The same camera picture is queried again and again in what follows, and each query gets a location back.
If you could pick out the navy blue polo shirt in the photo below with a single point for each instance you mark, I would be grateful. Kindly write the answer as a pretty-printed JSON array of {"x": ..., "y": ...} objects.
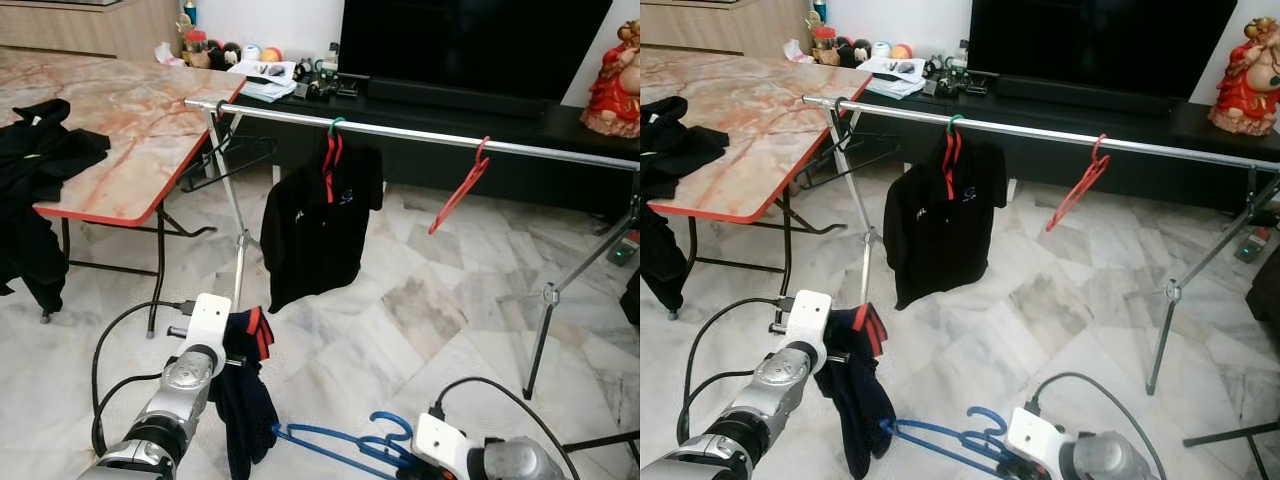
[
  {"x": 245, "y": 410},
  {"x": 860, "y": 400}
]

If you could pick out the blue plastic hanger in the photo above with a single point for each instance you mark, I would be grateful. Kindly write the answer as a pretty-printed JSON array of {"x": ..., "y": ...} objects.
[
  {"x": 975, "y": 440},
  {"x": 390, "y": 450}
]

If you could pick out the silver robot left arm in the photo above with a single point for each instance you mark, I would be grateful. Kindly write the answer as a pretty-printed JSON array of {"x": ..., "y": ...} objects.
[
  {"x": 770, "y": 395},
  {"x": 170, "y": 400}
]

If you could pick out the red plastic hanger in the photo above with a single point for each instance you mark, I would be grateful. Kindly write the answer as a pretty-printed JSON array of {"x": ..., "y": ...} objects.
[
  {"x": 460, "y": 195},
  {"x": 1078, "y": 190}
]

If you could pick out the black plastic hanger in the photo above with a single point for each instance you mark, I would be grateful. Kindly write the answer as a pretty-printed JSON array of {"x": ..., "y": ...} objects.
[
  {"x": 840, "y": 104},
  {"x": 220, "y": 108}
]

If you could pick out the green plastic hanger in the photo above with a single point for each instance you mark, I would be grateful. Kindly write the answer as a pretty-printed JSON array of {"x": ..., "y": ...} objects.
[
  {"x": 336, "y": 121},
  {"x": 955, "y": 118}
]

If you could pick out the grey power strip green light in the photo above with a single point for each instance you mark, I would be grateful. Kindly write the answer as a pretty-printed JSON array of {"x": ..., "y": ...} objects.
[
  {"x": 1253, "y": 244},
  {"x": 622, "y": 250}
]

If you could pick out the black crumpled garment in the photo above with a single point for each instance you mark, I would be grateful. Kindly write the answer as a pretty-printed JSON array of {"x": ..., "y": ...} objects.
[
  {"x": 670, "y": 150},
  {"x": 40, "y": 160}
]

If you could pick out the red laughing buddha statue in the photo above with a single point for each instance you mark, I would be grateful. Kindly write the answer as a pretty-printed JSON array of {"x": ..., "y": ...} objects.
[
  {"x": 610, "y": 95},
  {"x": 1240, "y": 90}
]

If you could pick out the marble pattern folding table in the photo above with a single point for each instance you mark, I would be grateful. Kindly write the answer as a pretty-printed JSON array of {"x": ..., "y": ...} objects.
[
  {"x": 110, "y": 120},
  {"x": 740, "y": 120}
]

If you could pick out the black metal side table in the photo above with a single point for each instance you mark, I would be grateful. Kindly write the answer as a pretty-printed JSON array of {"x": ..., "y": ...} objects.
[
  {"x": 600, "y": 441},
  {"x": 1230, "y": 433}
]

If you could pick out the light wooden cabinet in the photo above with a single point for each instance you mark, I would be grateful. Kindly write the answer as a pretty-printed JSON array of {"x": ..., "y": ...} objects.
[
  {"x": 720, "y": 28},
  {"x": 80, "y": 30}
]

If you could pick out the black television console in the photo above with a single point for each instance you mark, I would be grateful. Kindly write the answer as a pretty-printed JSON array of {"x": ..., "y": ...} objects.
[
  {"x": 420, "y": 165},
  {"x": 1040, "y": 160}
]

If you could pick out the black soundbar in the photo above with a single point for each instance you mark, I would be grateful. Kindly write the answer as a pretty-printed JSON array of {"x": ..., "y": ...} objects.
[
  {"x": 455, "y": 98},
  {"x": 1085, "y": 95}
]

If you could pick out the pink tissue packet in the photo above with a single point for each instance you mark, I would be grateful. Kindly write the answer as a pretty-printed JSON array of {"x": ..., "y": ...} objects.
[
  {"x": 168, "y": 55},
  {"x": 798, "y": 52}
]

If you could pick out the black flat television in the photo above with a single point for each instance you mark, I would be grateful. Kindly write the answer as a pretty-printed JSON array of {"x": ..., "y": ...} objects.
[
  {"x": 470, "y": 50},
  {"x": 1100, "y": 45}
]

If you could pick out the silver metal clothes rack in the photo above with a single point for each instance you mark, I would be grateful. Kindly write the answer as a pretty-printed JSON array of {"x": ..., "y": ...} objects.
[
  {"x": 400, "y": 133},
  {"x": 1050, "y": 135}
]

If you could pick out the red lidded jar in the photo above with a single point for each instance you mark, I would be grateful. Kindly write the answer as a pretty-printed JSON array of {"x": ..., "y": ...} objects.
[
  {"x": 824, "y": 42},
  {"x": 195, "y": 45}
]

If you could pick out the black round plush toy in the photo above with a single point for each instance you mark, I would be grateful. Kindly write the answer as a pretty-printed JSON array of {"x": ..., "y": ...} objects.
[
  {"x": 233, "y": 53},
  {"x": 844, "y": 51},
  {"x": 861, "y": 50},
  {"x": 217, "y": 54}
]

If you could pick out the blue gold hanging ornament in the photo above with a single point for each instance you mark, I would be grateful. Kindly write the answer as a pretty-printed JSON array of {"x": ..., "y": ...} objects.
[
  {"x": 818, "y": 11},
  {"x": 188, "y": 13}
]

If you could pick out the white paper booklet stack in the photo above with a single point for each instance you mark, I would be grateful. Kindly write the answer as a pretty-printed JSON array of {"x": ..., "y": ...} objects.
[
  {"x": 892, "y": 80},
  {"x": 262, "y": 85}
]

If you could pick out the black polo shirt red placket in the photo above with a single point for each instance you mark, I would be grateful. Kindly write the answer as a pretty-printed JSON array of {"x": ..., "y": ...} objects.
[
  {"x": 320, "y": 240},
  {"x": 945, "y": 235}
]

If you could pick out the white blue ball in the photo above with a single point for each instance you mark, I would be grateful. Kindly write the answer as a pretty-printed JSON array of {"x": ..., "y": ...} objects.
[
  {"x": 879, "y": 50},
  {"x": 251, "y": 53}
]

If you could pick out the orange yellow ball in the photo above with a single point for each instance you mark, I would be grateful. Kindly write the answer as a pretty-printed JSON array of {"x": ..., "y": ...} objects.
[
  {"x": 271, "y": 54},
  {"x": 900, "y": 51}
]

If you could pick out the black electronic gadget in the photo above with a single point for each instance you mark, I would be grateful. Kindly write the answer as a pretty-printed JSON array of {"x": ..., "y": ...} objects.
[
  {"x": 946, "y": 82},
  {"x": 348, "y": 87},
  {"x": 315, "y": 84},
  {"x": 977, "y": 83}
]

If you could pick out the small clear bottle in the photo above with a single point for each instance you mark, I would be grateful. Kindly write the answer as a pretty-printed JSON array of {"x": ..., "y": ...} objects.
[
  {"x": 331, "y": 58},
  {"x": 961, "y": 56}
]

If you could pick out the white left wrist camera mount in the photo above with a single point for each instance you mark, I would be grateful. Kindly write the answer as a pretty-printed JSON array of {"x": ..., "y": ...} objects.
[
  {"x": 208, "y": 320},
  {"x": 808, "y": 318}
]

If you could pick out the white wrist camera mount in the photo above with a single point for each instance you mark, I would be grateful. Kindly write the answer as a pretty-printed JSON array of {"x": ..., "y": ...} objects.
[
  {"x": 208, "y": 320},
  {"x": 808, "y": 318},
  {"x": 445, "y": 445},
  {"x": 1035, "y": 438}
]

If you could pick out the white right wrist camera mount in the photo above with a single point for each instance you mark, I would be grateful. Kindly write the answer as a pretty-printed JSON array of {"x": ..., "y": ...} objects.
[
  {"x": 445, "y": 445},
  {"x": 1035, "y": 438}
]

